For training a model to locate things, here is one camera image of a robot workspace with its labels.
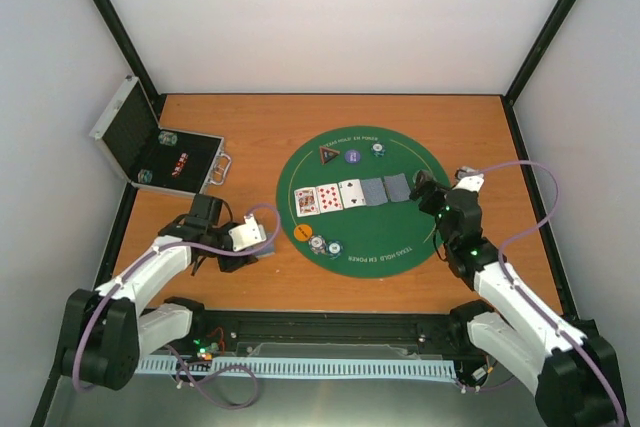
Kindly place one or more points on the teal poker chip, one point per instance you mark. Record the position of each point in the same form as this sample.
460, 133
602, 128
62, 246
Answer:
378, 149

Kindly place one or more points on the blue green poker chip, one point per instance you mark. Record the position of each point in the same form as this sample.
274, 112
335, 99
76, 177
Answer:
334, 248

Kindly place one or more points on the blue big blind button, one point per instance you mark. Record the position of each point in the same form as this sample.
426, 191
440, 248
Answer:
352, 156

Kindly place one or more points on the white purple poker chip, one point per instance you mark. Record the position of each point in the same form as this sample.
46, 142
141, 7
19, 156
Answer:
318, 245

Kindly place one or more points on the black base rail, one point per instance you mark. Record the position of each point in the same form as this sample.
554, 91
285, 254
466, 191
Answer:
330, 334

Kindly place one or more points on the two of clubs card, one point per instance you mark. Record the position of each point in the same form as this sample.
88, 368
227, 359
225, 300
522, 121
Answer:
351, 193

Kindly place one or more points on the black frame post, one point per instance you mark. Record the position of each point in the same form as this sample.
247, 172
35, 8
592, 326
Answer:
545, 37
126, 46

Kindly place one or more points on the poker chip stack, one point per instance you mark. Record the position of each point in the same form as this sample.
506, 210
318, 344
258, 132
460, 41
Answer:
144, 176
168, 138

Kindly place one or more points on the near poker chip stack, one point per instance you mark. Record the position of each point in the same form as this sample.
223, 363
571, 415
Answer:
144, 176

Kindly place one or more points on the right black frame post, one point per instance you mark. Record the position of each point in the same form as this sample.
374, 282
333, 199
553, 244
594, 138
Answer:
545, 37

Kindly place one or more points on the red black triangular all-in marker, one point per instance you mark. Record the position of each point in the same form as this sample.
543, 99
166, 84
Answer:
327, 154

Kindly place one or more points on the far poker chip stack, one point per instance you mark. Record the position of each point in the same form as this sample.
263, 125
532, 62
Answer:
168, 138

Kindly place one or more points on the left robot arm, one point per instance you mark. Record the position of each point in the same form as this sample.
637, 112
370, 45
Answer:
182, 245

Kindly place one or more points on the aluminium poker chip case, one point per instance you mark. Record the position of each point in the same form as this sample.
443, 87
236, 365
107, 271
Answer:
127, 134

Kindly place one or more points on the face-down blue card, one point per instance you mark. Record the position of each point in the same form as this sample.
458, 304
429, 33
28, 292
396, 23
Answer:
374, 192
397, 187

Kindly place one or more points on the left black frame post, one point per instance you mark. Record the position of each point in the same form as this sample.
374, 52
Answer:
126, 46

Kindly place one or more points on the blue playing card deck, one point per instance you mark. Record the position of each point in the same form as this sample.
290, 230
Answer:
266, 248

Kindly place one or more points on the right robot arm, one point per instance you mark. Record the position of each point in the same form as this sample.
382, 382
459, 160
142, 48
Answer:
571, 371

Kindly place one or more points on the diamonds number card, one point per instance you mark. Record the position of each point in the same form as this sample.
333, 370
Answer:
329, 198

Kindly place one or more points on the red black card box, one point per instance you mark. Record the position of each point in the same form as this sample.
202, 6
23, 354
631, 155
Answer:
180, 165

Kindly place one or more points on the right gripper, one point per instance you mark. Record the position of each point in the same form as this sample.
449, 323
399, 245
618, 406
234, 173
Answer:
421, 189

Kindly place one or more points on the orange small blind button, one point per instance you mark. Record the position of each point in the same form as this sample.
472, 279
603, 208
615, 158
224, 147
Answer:
303, 232

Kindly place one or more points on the light blue cable duct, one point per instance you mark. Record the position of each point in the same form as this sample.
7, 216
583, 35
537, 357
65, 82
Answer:
331, 369

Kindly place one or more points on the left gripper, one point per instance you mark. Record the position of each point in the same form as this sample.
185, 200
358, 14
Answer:
230, 265

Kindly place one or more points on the king of diamonds card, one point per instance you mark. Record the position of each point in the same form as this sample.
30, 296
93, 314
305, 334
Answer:
306, 202

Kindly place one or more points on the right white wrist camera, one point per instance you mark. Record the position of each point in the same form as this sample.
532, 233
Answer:
468, 179

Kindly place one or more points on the round green poker mat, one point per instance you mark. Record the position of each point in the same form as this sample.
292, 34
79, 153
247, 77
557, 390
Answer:
380, 241

